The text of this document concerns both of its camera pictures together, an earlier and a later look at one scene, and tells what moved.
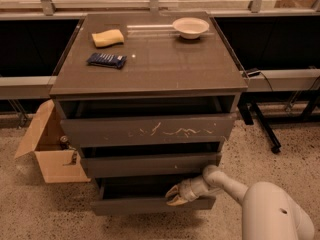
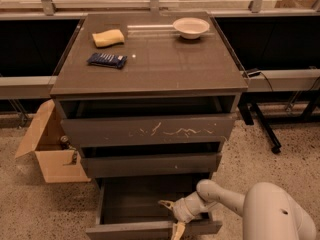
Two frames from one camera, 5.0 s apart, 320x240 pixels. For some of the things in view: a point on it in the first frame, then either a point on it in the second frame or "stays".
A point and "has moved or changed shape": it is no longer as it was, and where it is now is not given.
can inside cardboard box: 64,144 stays
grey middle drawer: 148,164 stays
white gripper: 189,190 to 181,209
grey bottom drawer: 141,195 has moved or changed shape
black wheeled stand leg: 264,124 stays
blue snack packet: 106,60 stays
